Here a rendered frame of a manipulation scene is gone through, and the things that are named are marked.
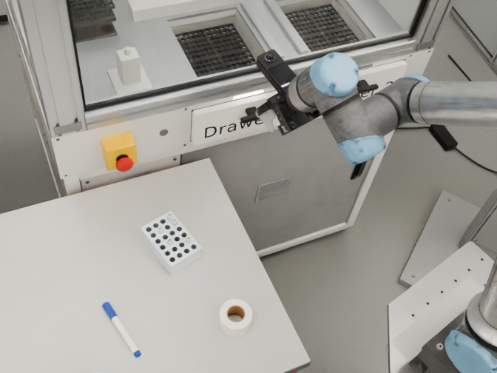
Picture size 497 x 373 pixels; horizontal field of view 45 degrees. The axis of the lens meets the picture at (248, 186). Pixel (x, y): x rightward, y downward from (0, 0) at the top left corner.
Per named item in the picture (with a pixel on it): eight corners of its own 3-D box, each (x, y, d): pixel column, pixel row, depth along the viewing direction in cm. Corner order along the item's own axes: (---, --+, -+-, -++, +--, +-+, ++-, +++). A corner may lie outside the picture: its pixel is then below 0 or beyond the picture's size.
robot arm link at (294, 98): (288, 78, 110) (323, 60, 113) (279, 84, 114) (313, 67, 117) (308, 115, 111) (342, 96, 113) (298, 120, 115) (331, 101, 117)
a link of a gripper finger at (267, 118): (258, 139, 134) (277, 129, 126) (245, 115, 134) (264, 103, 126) (269, 134, 135) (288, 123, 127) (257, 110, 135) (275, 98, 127)
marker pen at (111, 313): (142, 354, 123) (142, 351, 122) (135, 359, 122) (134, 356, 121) (109, 303, 129) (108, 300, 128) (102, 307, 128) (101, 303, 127)
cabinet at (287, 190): (355, 234, 238) (421, 86, 175) (96, 323, 206) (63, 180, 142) (257, 75, 287) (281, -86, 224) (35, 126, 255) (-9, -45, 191)
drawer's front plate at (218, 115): (296, 119, 159) (304, 89, 151) (193, 146, 150) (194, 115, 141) (293, 115, 160) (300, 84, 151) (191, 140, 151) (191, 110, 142)
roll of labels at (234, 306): (254, 311, 131) (256, 303, 128) (245, 341, 127) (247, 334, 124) (223, 303, 132) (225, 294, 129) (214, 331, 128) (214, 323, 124)
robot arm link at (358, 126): (410, 135, 107) (381, 80, 106) (367, 162, 102) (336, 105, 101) (382, 145, 114) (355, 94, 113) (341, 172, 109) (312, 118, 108)
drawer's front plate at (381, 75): (396, 93, 169) (408, 64, 160) (305, 117, 160) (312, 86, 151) (393, 89, 170) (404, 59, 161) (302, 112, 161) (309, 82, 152)
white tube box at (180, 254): (201, 257, 138) (202, 248, 135) (171, 275, 135) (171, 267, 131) (171, 219, 143) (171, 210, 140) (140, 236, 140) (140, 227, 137)
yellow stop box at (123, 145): (138, 166, 142) (137, 146, 136) (109, 174, 140) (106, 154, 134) (132, 150, 145) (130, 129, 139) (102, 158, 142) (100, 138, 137)
